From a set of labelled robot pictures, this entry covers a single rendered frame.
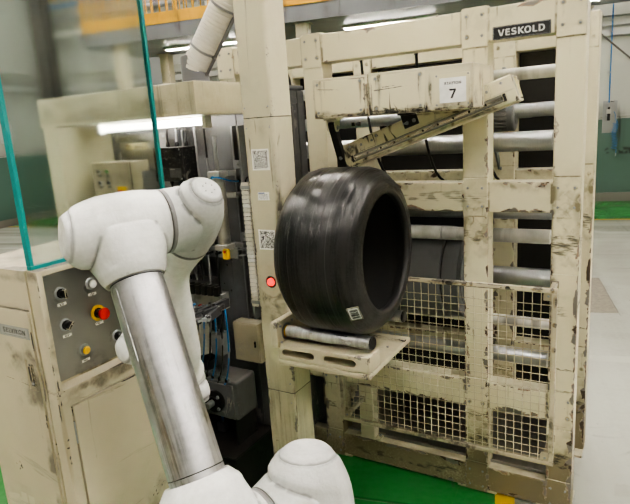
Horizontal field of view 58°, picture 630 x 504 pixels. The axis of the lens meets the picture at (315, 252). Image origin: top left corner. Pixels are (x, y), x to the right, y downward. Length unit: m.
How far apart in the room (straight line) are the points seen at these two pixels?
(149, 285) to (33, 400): 0.97
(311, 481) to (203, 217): 0.53
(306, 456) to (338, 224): 0.83
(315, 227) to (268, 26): 0.71
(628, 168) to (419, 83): 9.30
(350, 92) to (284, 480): 1.46
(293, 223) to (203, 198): 0.70
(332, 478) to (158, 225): 0.57
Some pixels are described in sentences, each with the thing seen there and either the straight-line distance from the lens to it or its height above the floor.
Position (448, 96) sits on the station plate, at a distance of 2.01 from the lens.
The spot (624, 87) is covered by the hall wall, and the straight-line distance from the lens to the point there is 11.21.
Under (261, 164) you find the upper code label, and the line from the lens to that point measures 2.05.
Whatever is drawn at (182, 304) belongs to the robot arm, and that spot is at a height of 1.22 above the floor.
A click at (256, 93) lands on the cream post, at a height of 1.74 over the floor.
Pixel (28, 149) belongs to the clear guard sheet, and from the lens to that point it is 1.79.
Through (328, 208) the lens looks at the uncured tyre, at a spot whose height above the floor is 1.36.
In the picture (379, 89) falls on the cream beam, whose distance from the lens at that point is 2.10.
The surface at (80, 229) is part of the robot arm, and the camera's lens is 1.09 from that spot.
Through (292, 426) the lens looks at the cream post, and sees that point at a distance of 2.32.
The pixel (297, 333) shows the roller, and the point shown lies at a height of 0.91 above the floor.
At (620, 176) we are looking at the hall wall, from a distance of 11.19.
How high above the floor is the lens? 1.61
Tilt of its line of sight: 12 degrees down
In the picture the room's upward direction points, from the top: 4 degrees counter-clockwise
